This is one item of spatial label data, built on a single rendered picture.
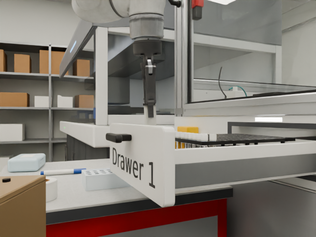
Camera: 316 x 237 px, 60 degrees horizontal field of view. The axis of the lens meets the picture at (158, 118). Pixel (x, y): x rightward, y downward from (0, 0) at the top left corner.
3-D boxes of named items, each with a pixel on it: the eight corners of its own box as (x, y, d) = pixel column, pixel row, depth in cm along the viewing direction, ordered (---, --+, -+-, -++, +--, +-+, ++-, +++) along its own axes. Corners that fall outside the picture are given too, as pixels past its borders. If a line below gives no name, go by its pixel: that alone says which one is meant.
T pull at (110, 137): (115, 143, 45) (115, 135, 45) (105, 140, 52) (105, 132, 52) (136, 142, 47) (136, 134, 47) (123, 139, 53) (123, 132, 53)
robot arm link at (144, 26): (161, 20, 76) (161, 43, 77) (128, 21, 75) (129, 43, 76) (166, 13, 67) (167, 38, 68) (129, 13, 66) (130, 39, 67)
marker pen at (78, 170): (40, 176, 84) (40, 171, 84) (40, 175, 86) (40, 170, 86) (86, 173, 89) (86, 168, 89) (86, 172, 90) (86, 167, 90)
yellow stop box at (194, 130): (185, 149, 89) (185, 126, 89) (175, 146, 95) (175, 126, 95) (199, 148, 91) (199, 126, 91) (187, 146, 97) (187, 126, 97)
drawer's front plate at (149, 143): (163, 209, 37) (163, 127, 37) (109, 170, 63) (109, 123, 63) (175, 207, 37) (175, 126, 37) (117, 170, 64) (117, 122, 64)
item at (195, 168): (169, 193, 39) (170, 150, 39) (119, 164, 62) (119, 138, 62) (346, 170, 55) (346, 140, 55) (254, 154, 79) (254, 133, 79)
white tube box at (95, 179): (85, 191, 67) (85, 175, 67) (81, 183, 75) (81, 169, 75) (133, 186, 72) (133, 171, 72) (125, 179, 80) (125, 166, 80)
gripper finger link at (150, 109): (153, 98, 73) (154, 98, 70) (153, 116, 73) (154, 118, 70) (147, 98, 72) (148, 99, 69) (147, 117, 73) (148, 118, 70)
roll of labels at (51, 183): (43, 192, 66) (43, 176, 66) (64, 196, 63) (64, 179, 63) (16, 200, 60) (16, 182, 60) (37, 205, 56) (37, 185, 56)
